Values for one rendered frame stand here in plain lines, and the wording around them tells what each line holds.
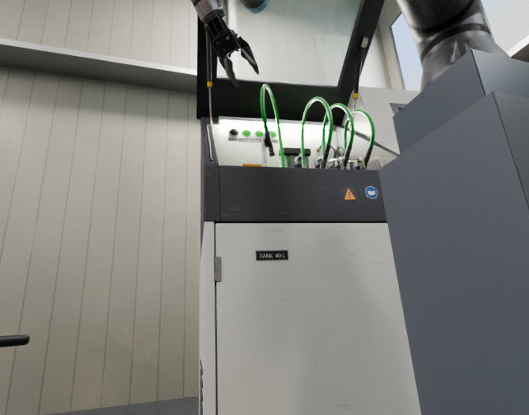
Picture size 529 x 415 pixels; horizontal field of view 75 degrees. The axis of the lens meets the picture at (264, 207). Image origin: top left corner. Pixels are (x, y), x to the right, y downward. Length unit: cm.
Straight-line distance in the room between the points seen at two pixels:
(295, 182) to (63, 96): 314
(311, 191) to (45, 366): 263
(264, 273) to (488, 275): 52
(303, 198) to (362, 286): 28
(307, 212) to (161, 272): 234
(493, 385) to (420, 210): 24
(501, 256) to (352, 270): 51
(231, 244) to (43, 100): 317
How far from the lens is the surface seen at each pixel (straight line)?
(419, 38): 76
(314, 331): 89
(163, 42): 428
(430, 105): 65
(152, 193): 333
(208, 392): 85
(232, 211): 89
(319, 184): 98
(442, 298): 56
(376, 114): 161
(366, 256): 97
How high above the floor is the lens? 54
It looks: 18 degrees up
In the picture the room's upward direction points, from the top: 3 degrees counter-clockwise
